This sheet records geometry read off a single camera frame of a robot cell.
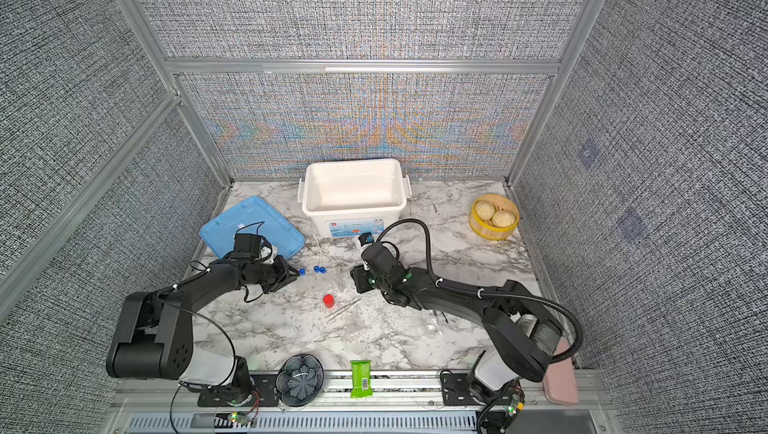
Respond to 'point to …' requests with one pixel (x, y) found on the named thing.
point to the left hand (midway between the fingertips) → (299, 274)
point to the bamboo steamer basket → (485, 229)
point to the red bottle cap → (328, 300)
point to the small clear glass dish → (431, 326)
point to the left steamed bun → (484, 209)
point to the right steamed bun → (503, 218)
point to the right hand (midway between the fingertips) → (354, 270)
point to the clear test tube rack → (313, 277)
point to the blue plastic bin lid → (253, 215)
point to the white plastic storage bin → (354, 198)
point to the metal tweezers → (342, 309)
